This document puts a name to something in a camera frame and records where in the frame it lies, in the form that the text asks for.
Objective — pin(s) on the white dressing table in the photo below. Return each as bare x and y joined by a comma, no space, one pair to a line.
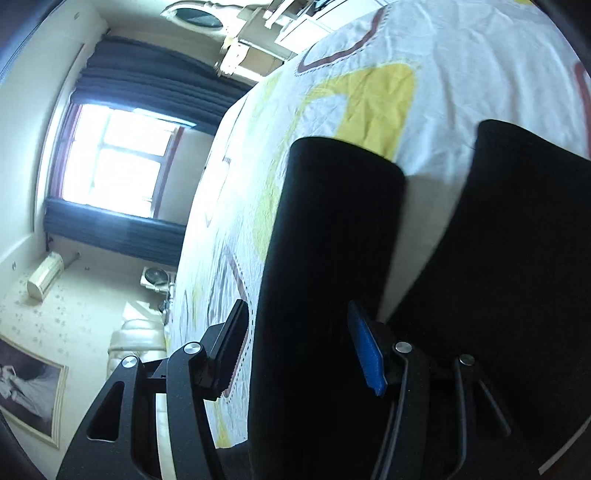
258,41

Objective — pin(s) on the white printed bedsheet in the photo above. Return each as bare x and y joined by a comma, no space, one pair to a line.
461,69

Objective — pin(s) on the cream wall air conditioner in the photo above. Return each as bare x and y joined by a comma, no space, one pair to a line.
44,274

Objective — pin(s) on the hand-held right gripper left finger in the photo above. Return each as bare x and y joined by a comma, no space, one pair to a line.
226,344

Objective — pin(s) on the framed wall picture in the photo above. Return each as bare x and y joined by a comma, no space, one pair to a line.
27,392

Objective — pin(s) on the white electric fan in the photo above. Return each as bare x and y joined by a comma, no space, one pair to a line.
156,278

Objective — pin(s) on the cream tufted leather headboard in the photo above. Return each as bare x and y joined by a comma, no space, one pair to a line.
136,337

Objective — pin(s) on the black pants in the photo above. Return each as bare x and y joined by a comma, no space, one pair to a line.
332,230

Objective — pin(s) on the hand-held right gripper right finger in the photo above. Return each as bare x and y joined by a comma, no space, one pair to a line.
369,350

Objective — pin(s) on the oval mirror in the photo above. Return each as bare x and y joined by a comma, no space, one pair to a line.
196,14

